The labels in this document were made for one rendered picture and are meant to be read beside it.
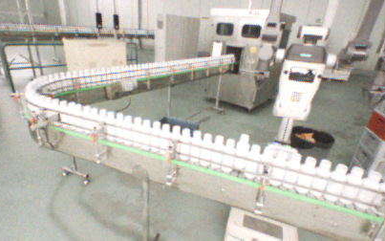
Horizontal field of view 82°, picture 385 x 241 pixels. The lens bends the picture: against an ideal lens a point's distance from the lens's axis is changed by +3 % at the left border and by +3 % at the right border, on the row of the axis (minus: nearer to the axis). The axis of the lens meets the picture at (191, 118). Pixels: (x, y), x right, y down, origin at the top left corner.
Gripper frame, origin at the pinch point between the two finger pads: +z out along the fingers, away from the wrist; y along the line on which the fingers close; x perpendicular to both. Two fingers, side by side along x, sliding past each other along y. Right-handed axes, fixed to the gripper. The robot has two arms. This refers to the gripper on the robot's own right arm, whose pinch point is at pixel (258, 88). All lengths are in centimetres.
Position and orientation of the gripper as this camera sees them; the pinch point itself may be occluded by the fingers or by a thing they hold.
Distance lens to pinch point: 111.8
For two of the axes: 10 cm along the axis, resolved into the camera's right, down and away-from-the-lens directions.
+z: -0.8, 9.2, 3.8
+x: 9.4, 2.0, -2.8
